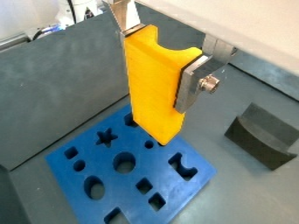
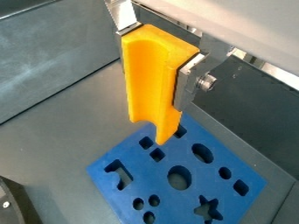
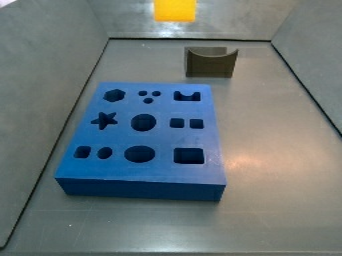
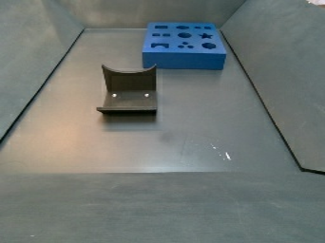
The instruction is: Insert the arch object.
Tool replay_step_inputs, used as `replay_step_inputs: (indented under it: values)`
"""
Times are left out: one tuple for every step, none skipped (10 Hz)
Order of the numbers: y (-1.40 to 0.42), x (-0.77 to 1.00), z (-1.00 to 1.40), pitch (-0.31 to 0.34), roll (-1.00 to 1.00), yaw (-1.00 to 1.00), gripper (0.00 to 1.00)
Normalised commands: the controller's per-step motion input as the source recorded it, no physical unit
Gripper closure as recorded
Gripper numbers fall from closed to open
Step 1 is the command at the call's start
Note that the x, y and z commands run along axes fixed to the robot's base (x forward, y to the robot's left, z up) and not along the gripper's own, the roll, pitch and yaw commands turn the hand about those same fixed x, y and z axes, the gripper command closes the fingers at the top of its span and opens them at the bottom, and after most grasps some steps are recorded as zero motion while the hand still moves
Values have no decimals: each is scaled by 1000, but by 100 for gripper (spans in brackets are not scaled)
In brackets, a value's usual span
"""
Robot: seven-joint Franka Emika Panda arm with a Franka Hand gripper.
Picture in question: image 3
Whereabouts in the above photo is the yellow rectangular panel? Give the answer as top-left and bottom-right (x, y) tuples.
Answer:
(154, 0), (197, 22)

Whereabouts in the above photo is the blue shape sorter block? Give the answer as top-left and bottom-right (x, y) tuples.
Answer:
(55, 82), (227, 201)

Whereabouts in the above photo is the dark grey arch block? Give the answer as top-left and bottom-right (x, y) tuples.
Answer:
(185, 46), (239, 78)

